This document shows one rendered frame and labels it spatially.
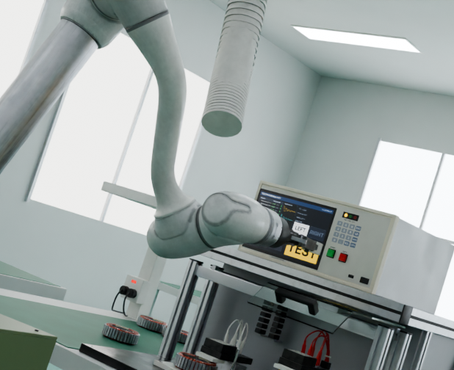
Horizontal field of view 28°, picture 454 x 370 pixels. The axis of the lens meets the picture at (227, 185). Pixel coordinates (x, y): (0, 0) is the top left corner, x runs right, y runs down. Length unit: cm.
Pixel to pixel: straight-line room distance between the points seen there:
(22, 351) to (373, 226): 97
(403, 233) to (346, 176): 750
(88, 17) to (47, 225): 590
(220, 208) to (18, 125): 47
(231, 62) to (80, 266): 482
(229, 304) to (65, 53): 98
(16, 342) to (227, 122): 196
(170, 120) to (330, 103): 828
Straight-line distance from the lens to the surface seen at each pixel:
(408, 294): 247
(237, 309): 265
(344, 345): 245
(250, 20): 377
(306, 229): 242
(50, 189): 780
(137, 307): 346
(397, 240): 234
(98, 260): 836
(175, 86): 195
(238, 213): 195
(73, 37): 204
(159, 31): 193
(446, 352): 253
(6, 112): 200
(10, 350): 177
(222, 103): 353
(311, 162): 1012
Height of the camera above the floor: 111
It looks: 4 degrees up
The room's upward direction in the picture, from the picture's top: 18 degrees clockwise
